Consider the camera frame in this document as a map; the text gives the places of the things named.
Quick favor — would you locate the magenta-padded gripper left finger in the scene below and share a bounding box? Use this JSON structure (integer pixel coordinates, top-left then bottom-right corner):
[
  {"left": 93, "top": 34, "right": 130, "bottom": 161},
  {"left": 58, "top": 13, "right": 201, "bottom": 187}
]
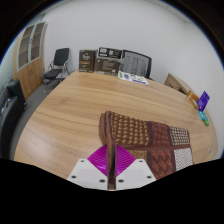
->
[{"left": 66, "top": 143, "right": 110, "bottom": 188}]

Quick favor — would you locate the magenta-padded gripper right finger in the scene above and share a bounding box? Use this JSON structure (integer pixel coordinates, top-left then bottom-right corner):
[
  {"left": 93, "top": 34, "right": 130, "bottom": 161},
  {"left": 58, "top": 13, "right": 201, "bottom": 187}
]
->
[{"left": 114, "top": 144, "right": 157, "bottom": 188}]

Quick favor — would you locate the brown patterned towel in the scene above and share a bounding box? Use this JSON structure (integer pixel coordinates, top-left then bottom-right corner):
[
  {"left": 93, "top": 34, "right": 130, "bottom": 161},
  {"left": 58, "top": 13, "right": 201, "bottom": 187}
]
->
[{"left": 98, "top": 110, "right": 195, "bottom": 191}]

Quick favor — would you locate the white printed leaflet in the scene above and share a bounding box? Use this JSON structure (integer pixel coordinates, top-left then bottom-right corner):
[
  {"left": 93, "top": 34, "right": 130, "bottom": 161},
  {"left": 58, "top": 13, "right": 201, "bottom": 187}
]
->
[{"left": 117, "top": 70, "right": 150, "bottom": 86}]

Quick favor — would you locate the small green box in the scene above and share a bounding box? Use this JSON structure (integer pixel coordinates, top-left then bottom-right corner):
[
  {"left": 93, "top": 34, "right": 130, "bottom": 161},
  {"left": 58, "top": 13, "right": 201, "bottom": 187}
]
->
[{"left": 202, "top": 112, "right": 211, "bottom": 127}]

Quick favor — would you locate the small orange wooden holder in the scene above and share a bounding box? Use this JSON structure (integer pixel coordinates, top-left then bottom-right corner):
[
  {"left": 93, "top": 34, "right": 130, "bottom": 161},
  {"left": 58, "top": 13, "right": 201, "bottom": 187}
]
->
[{"left": 185, "top": 90, "right": 201, "bottom": 108}]

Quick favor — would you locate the low wooden side cabinet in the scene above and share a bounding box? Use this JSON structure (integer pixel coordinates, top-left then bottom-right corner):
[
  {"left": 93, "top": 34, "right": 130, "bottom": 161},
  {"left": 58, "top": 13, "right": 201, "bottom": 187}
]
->
[{"left": 163, "top": 73, "right": 194, "bottom": 96}]

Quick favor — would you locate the black leather armchair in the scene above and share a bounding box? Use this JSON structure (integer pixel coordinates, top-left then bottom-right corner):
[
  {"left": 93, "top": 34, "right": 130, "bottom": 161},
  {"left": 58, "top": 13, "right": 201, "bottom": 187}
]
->
[{"left": 0, "top": 79, "right": 28, "bottom": 159}]

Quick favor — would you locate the purple standing sign card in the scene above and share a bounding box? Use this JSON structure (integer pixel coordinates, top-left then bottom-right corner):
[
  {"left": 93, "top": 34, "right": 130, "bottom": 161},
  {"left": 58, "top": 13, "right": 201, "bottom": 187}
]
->
[{"left": 196, "top": 90, "right": 211, "bottom": 112}]

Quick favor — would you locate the wide brown cardboard box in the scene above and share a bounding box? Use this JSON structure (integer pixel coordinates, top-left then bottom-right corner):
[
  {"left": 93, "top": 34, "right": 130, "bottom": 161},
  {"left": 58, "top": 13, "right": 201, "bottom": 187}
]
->
[{"left": 93, "top": 57, "right": 122, "bottom": 76}]

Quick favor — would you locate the grey jacket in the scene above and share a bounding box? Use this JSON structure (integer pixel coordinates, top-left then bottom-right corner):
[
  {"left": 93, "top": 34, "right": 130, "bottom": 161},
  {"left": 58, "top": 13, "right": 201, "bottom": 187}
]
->
[{"left": 121, "top": 53, "right": 146, "bottom": 77}]

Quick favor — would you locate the black mesh office chair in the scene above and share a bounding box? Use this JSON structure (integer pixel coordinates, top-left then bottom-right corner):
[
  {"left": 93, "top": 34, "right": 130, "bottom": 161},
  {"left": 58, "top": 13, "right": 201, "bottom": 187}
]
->
[{"left": 119, "top": 49, "right": 154, "bottom": 81}]

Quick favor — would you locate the tall brown cardboard box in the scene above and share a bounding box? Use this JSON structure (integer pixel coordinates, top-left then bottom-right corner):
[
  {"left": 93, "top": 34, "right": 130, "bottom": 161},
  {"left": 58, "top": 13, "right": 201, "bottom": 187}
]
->
[{"left": 78, "top": 49, "right": 97, "bottom": 73}]

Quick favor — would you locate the black folding chair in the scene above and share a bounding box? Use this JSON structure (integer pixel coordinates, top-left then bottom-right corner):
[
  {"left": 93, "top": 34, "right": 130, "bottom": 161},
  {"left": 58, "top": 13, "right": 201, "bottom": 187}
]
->
[{"left": 41, "top": 47, "right": 71, "bottom": 94}]

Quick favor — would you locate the flat dark printed box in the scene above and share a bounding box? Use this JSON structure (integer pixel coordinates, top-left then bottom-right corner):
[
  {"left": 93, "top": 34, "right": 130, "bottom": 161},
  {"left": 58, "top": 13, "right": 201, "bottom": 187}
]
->
[{"left": 97, "top": 46, "right": 124, "bottom": 61}]

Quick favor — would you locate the wooden cabinet with glass doors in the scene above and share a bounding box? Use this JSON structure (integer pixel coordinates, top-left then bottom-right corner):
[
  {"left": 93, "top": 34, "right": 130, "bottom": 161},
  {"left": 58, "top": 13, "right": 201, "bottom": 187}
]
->
[{"left": 12, "top": 21, "right": 48, "bottom": 100}]

